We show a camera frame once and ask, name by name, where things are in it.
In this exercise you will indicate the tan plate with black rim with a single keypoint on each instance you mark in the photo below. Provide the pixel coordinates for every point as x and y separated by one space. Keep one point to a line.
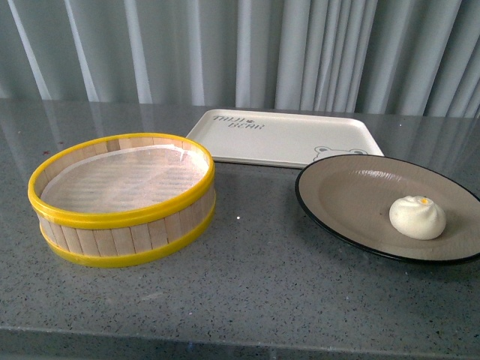
350 196

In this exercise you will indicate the white steamed bun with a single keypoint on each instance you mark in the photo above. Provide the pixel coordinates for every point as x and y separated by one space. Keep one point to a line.
417 217

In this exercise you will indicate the cream bear-print tray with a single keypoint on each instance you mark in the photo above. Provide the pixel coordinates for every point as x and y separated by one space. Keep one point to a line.
280 139

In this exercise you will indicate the white steamer liner cloth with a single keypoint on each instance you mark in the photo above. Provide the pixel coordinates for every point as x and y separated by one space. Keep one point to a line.
126 180

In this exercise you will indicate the yellow-rimmed bamboo steamer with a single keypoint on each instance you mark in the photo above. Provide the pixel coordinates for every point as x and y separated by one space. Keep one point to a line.
129 238

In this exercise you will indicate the grey pleated curtain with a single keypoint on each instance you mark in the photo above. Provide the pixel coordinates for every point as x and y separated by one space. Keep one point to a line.
418 58

